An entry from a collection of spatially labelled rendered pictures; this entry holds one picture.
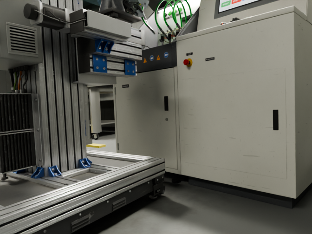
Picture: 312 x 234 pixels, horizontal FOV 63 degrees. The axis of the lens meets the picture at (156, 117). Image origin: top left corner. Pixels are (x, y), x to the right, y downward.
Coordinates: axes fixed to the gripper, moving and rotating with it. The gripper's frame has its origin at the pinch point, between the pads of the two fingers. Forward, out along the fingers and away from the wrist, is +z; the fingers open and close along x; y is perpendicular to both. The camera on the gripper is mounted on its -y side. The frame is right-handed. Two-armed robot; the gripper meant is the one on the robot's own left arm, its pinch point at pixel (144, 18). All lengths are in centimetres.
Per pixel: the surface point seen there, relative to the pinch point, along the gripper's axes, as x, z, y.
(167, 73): 22, 38, 36
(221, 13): 46, 37, -11
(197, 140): 33, 78, 63
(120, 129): -36, 46, 69
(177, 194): 26, 89, 96
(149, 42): -37.2, 14.6, -13.4
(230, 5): 53, 38, -14
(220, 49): 61, 48, 26
